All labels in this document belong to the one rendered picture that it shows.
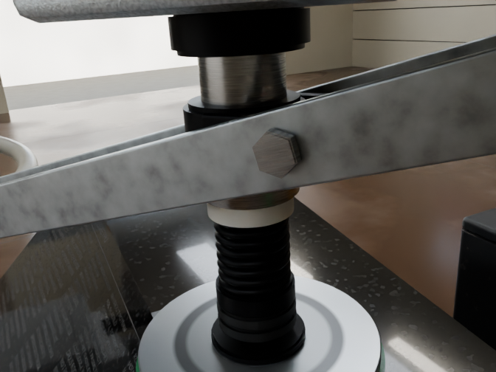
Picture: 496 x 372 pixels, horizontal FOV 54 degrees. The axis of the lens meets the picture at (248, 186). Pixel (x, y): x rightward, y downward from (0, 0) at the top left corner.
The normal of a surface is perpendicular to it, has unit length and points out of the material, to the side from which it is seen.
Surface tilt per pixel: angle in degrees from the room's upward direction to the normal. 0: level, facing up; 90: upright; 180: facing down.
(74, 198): 90
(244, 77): 90
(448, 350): 0
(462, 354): 0
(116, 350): 45
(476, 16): 90
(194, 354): 0
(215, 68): 90
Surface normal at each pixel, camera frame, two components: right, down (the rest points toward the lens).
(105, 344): -0.68, -0.53
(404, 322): -0.06, -0.94
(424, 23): -0.87, 0.21
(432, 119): -0.46, 0.33
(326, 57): 0.48, 0.27
